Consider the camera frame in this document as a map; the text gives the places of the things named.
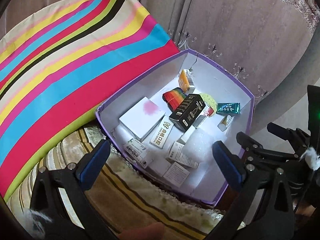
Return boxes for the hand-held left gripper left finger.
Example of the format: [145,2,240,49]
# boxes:
[30,139,118,240]

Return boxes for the white box with barcode label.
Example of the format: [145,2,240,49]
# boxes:
[162,162,189,188]

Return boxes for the purple cardboard box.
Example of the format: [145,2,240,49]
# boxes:
[95,49,255,204]

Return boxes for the white box with red logo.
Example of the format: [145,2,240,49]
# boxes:
[165,141,200,169]

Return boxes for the multicolour striped cushion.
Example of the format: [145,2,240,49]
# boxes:
[0,0,180,200]

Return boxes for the red and white box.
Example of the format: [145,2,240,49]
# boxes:
[193,106,213,129]

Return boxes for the black box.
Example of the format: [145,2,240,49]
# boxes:
[169,94,206,132]

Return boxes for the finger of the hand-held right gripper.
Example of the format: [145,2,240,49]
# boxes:
[236,131,300,161]
[266,122,310,143]

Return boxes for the gold and white toothpaste box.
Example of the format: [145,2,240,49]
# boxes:
[149,116,174,150]

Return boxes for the white box with pink stain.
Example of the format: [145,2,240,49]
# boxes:
[119,97,167,142]

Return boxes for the green sponge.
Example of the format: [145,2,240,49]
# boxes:
[199,92,218,117]

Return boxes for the green foil packet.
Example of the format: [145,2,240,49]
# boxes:
[216,102,240,115]

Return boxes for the white foam piece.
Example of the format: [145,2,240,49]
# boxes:
[185,130,227,170]

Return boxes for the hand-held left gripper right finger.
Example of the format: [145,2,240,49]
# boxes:
[205,141,295,240]

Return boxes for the white box with green print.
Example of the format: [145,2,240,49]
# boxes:
[122,139,154,168]

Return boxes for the orange and white box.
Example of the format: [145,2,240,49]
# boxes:
[178,69,195,93]

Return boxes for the rainbow and red strap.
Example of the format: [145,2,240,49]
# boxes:
[162,87,187,110]

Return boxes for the striped velvet sofa cover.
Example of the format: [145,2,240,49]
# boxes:
[7,124,225,240]

